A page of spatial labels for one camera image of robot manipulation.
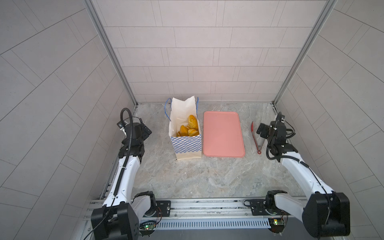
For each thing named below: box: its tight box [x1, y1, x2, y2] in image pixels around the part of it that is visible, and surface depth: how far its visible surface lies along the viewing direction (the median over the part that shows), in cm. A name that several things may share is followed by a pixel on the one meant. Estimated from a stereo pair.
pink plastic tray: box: [203, 111, 245, 158], surface depth 103 cm
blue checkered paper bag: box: [165, 95, 202, 160], surface depth 80 cm
